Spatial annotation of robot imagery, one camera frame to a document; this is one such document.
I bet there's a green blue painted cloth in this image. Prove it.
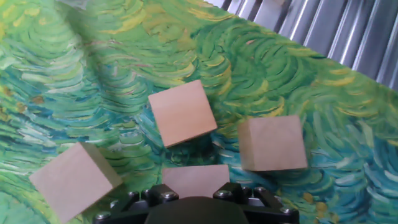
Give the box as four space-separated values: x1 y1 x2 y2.
0 0 398 224

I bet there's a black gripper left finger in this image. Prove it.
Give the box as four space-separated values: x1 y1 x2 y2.
93 183 180 224

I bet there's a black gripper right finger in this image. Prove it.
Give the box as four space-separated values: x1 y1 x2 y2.
213 182 300 224

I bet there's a wooden cube block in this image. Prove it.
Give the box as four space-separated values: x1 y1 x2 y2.
237 114 308 172
29 141 124 224
161 164 231 199
147 79 218 149

